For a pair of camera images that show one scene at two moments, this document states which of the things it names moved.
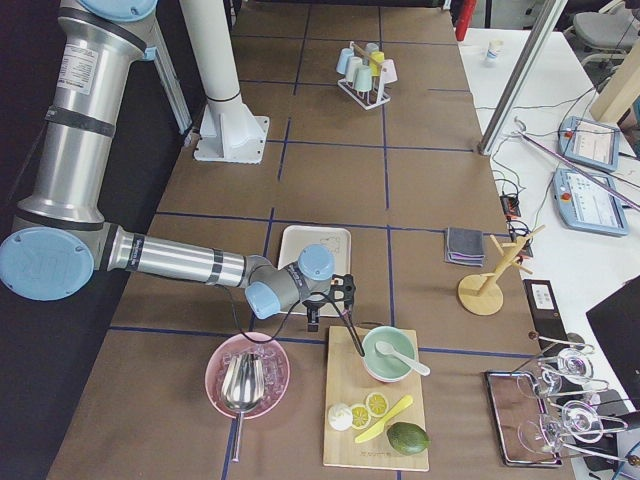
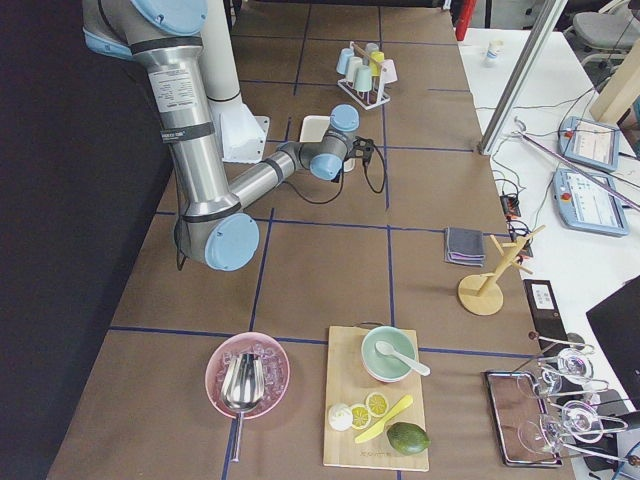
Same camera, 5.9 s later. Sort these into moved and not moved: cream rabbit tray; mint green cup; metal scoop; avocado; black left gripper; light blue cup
Moved: black left gripper; cream rabbit tray
Not moved: light blue cup; metal scoop; avocado; mint green cup
